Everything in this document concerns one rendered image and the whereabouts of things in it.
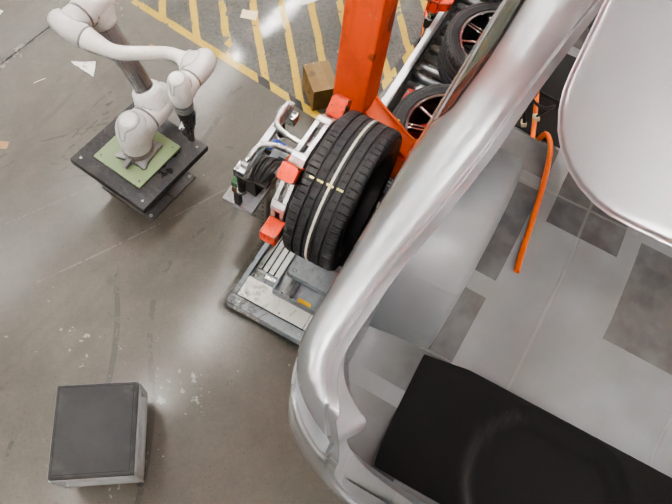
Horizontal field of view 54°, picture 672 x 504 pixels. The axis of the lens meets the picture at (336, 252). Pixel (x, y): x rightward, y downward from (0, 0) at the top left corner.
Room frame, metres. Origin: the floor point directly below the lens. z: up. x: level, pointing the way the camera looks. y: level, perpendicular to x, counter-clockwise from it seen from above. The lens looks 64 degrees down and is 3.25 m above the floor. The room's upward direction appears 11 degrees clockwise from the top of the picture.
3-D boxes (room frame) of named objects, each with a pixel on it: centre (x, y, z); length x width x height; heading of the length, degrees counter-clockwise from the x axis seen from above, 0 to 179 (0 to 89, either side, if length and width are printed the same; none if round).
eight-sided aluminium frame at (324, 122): (1.53, 0.18, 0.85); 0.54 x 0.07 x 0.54; 162
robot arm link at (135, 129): (1.81, 1.11, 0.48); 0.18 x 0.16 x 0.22; 162
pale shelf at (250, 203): (1.73, 0.45, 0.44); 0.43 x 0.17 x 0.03; 162
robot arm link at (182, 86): (1.73, 0.78, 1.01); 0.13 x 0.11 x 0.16; 162
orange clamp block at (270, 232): (1.22, 0.27, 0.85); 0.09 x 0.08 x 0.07; 162
